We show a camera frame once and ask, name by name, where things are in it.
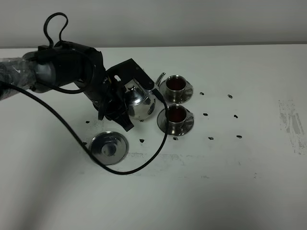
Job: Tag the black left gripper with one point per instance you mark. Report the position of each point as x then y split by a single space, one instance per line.
107 95

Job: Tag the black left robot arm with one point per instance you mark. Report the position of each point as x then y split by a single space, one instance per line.
69 68

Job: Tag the stainless steel teapot tray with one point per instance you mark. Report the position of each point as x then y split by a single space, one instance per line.
109 147

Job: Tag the near stainless steel teacup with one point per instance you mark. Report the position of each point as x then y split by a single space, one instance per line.
179 116

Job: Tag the stainless steel teacup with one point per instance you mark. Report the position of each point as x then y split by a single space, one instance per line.
177 85
179 116

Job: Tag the far stainless steel teacup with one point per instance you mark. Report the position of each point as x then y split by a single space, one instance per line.
177 85

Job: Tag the near stainless steel saucer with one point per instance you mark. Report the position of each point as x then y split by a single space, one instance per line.
180 131

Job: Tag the stainless steel saucer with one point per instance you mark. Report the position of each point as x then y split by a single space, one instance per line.
172 100
180 131

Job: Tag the far stainless steel saucer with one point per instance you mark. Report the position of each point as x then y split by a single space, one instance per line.
172 100

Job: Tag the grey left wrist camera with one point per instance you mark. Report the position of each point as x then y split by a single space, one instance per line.
129 70

